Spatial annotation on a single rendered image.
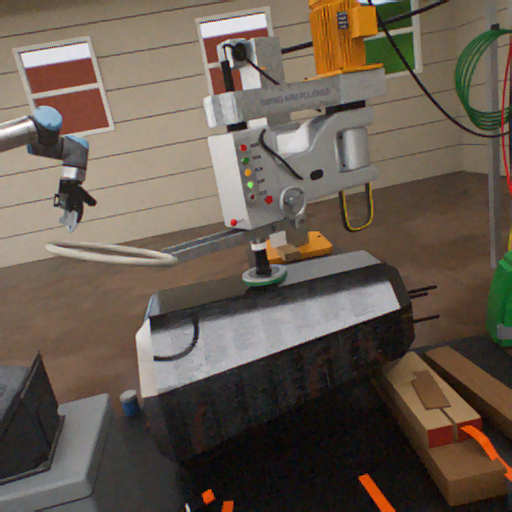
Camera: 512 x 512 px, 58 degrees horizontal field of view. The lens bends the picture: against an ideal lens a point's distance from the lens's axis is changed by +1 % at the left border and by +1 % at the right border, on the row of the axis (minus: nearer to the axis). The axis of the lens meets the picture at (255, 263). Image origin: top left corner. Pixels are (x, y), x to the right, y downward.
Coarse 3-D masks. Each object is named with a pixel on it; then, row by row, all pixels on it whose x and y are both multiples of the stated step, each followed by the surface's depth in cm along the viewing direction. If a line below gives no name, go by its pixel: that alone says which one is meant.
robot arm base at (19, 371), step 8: (0, 368) 124; (8, 368) 125; (16, 368) 125; (24, 368) 127; (0, 376) 121; (8, 376) 122; (16, 376) 122; (24, 376) 124; (0, 384) 120; (8, 384) 120; (16, 384) 121; (0, 392) 120; (8, 392) 119; (16, 392) 120; (0, 400) 118; (8, 400) 118; (0, 408) 118; (0, 416) 118
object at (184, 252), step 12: (264, 228) 207; (276, 228) 211; (288, 228) 215; (204, 240) 203; (216, 240) 194; (228, 240) 197; (240, 240) 201; (252, 240) 204; (168, 252) 194; (180, 252) 185; (192, 252) 188; (204, 252) 192
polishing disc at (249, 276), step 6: (252, 270) 224; (276, 270) 217; (282, 270) 215; (246, 276) 216; (252, 276) 215; (258, 276) 213; (264, 276) 212; (270, 276) 210; (276, 276) 209; (252, 282) 210; (258, 282) 209
